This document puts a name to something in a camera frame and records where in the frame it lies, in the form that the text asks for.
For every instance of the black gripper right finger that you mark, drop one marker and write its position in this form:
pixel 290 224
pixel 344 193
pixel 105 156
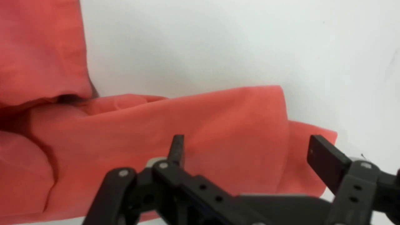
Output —
pixel 354 188

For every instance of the orange printed cloth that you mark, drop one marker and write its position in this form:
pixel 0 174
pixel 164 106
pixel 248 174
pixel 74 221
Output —
pixel 125 141

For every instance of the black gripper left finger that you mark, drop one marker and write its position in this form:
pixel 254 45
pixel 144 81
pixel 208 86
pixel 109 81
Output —
pixel 138 195

